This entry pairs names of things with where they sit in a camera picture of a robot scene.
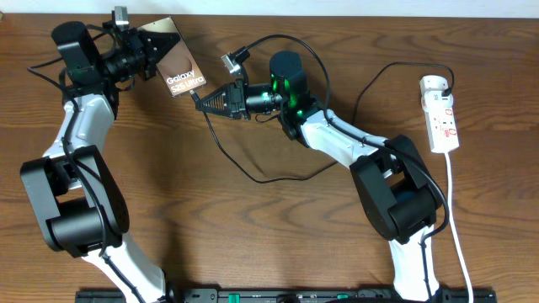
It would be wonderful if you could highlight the black USB charging cable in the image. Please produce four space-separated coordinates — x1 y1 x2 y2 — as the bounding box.
189 61 456 184

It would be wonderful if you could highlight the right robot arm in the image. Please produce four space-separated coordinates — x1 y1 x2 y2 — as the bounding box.
193 50 447 302

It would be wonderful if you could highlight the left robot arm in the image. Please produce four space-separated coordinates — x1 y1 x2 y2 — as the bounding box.
20 21 184 302

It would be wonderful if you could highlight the white USB charger adapter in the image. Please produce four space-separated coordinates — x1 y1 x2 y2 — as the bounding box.
419 75 449 94

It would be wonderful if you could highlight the white power strip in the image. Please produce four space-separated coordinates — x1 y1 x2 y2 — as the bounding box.
421 91 459 154

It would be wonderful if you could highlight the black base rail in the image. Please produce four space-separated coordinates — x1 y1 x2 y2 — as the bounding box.
74 288 498 303

